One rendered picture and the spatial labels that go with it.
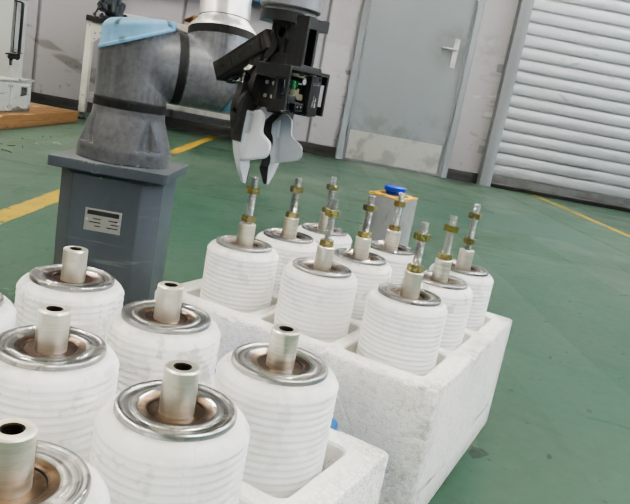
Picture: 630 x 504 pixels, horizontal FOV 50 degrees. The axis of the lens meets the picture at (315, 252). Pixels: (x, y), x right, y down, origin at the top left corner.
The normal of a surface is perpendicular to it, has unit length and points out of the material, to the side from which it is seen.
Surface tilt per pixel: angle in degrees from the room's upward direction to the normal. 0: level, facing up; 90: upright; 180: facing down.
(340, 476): 0
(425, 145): 90
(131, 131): 72
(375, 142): 90
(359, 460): 0
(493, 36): 90
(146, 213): 90
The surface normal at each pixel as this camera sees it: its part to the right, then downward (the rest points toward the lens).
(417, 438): -0.46, 0.11
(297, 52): -0.66, 0.04
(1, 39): 0.00, 0.22
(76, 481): 0.11, -0.96
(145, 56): 0.40, 0.25
